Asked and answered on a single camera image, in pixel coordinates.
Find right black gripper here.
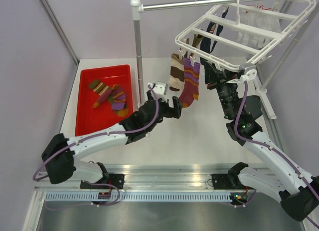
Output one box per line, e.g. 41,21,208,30
204,59,240,119

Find purple striped sock back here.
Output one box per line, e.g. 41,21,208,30
179,58,201,108

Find purple striped sock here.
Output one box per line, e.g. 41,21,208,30
92,84,126,111
179,58,201,108

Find brown cream striped sock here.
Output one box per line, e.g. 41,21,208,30
168,53,184,92

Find white clip sock hanger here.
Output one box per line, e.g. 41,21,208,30
175,0,317,72

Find purple striped sock front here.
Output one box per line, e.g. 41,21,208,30
92,84,126,111

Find olive green striped sock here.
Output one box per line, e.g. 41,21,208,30
88,80,129,117

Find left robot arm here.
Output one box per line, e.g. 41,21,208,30
41,91,182,189

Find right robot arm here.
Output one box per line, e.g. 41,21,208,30
203,60,319,222

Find white fluffy socks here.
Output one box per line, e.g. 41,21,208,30
237,11,281,49

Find navy blue sock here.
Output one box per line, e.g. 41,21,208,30
200,6,229,54

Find olive brown patterned sock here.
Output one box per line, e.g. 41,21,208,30
192,33,203,48

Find silver drying rack stand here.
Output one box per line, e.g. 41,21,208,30
130,0,319,138

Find red plastic bin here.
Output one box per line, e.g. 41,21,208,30
75,64,134,136

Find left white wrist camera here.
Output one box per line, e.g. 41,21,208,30
148,82,168,102

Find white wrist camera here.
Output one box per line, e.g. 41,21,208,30
227,63,257,84
148,82,168,102

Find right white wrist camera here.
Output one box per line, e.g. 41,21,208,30
227,63,257,84

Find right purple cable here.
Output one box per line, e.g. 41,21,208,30
235,80,319,227

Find purple cable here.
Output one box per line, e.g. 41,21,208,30
32,84,160,182
235,80,319,227

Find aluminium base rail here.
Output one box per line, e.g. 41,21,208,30
34,163,304,192

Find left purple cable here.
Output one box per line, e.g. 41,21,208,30
32,84,160,182

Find white slotted cable duct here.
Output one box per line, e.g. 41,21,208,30
45,192,232,203

